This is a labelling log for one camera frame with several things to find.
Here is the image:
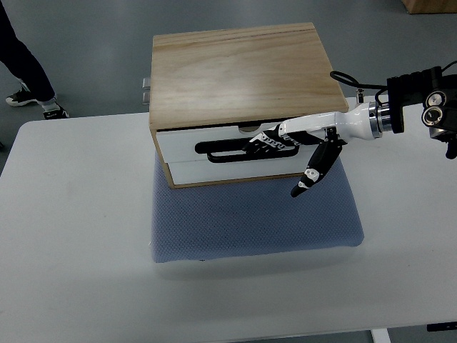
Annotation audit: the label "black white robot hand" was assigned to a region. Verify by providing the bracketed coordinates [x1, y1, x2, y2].
[242, 102, 390, 197]

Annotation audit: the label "white drawer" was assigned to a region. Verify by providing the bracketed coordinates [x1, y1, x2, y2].
[156, 123, 312, 164]

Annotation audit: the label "black drawer handle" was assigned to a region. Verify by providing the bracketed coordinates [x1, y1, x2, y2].
[194, 138, 299, 164]

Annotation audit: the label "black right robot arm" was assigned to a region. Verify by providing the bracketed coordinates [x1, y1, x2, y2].
[378, 61, 456, 159]

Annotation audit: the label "wooden drawer cabinet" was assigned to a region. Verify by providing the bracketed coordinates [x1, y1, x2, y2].
[149, 23, 348, 189]

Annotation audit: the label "wooden box corner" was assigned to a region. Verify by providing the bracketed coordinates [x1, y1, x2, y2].
[401, 0, 457, 14]

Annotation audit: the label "blue grey foam cushion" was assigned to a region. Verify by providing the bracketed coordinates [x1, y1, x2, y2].
[151, 161, 364, 263]

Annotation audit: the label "white table leg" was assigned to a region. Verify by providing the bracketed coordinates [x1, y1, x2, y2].
[371, 328, 391, 343]

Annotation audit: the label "black table control panel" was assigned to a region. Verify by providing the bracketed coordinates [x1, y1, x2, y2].
[426, 322, 457, 332]

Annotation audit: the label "person legs and shoes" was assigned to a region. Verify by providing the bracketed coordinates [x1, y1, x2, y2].
[1, 6, 69, 120]

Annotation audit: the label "metal clamp bracket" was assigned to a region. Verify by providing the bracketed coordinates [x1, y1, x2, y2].
[142, 77, 151, 105]

